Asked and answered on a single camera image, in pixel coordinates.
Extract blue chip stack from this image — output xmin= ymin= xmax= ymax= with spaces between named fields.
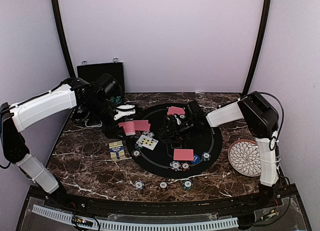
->
xmin=133 ymin=180 xmax=145 ymax=191

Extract round black poker mat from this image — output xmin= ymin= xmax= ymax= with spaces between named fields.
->
xmin=126 ymin=100 xmax=223 ymax=179

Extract green chip row right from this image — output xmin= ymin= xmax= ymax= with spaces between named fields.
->
xmin=115 ymin=96 xmax=123 ymax=104

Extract green-blue 50 chip stack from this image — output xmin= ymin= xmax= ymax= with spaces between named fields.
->
xmin=182 ymin=179 xmax=194 ymax=191

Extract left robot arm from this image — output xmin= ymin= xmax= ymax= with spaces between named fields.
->
xmin=0 ymin=74 xmax=123 ymax=209

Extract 50 chips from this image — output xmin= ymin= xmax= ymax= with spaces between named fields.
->
xmin=202 ymin=152 xmax=211 ymax=162

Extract orange 100 chip stack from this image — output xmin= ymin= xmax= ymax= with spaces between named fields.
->
xmin=159 ymin=181 xmax=168 ymax=189

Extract green chip row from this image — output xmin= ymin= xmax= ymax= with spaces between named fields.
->
xmin=109 ymin=96 xmax=116 ymax=103
xmin=115 ymin=96 xmax=123 ymax=104

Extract red card deck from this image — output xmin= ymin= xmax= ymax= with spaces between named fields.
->
xmin=108 ymin=140 xmax=126 ymax=161

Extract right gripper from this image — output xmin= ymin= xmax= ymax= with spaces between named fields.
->
xmin=158 ymin=118 xmax=197 ymax=145

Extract face-up spade card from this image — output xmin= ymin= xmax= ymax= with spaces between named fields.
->
xmin=136 ymin=134 xmax=159 ymax=151

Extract green chip row left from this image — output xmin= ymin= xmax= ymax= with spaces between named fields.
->
xmin=109 ymin=96 xmax=116 ymax=103

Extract black poker chip case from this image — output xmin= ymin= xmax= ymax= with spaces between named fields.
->
xmin=74 ymin=62 xmax=125 ymax=122

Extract blue small blind button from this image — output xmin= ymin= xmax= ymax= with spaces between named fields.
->
xmin=191 ymin=154 xmax=201 ymax=164

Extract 100 chips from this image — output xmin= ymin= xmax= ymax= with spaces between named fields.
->
xmin=132 ymin=150 xmax=141 ymax=158
xmin=180 ymin=162 xmax=191 ymax=172

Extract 10 chips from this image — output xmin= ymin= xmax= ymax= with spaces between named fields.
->
xmin=169 ymin=161 xmax=181 ymax=172
xmin=146 ymin=131 xmax=155 ymax=138

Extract red-backed playing card deck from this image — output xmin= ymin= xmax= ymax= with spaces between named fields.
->
xmin=118 ymin=121 xmax=136 ymax=136

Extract white cable duct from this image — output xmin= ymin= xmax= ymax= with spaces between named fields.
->
xmin=31 ymin=204 xmax=239 ymax=231

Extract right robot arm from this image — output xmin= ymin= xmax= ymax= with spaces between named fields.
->
xmin=158 ymin=91 xmax=284 ymax=208

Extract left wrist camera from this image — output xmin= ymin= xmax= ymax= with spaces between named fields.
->
xmin=113 ymin=104 xmax=136 ymax=121

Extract floral patterned plate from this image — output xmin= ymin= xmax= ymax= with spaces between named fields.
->
xmin=228 ymin=139 xmax=261 ymax=177

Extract card dealt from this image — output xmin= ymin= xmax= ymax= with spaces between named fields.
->
xmin=173 ymin=148 xmax=194 ymax=161
xmin=139 ymin=123 xmax=151 ymax=132
xmin=167 ymin=106 xmax=186 ymax=116

